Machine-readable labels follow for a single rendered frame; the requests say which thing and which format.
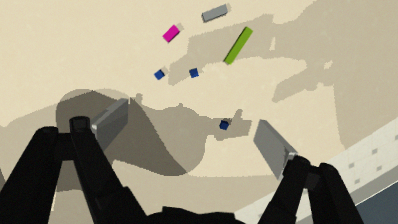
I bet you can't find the lime green rod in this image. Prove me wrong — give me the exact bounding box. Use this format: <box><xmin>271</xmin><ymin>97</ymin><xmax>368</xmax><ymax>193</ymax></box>
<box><xmin>223</xmin><ymin>27</ymin><xmax>253</xmax><ymax>65</ymax></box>

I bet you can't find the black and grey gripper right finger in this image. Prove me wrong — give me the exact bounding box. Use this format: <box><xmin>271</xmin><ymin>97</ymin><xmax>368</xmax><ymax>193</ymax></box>
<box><xmin>253</xmin><ymin>119</ymin><xmax>364</xmax><ymax>224</ymax></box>

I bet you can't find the magenta rectangular block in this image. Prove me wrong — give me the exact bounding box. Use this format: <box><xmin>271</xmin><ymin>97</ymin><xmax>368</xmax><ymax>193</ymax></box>
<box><xmin>163</xmin><ymin>25</ymin><xmax>180</xmax><ymax>42</ymax></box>

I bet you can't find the grey rod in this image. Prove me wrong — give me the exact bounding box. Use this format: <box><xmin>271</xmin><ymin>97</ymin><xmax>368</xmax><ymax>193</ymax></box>
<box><xmin>202</xmin><ymin>4</ymin><xmax>228</xmax><ymax>22</ymax></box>

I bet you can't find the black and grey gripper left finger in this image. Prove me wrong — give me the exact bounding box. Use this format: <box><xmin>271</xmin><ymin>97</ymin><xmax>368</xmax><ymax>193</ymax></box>
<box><xmin>0</xmin><ymin>98</ymin><xmax>152</xmax><ymax>224</ymax></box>

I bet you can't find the small dark blue cube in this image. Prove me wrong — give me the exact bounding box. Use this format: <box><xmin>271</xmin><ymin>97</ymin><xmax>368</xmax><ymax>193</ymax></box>
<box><xmin>154</xmin><ymin>69</ymin><xmax>165</xmax><ymax>80</ymax></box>
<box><xmin>190</xmin><ymin>68</ymin><xmax>199</xmax><ymax>78</ymax></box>
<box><xmin>219</xmin><ymin>120</ymin><xmax>229</xmax><ymax>130</ymax></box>

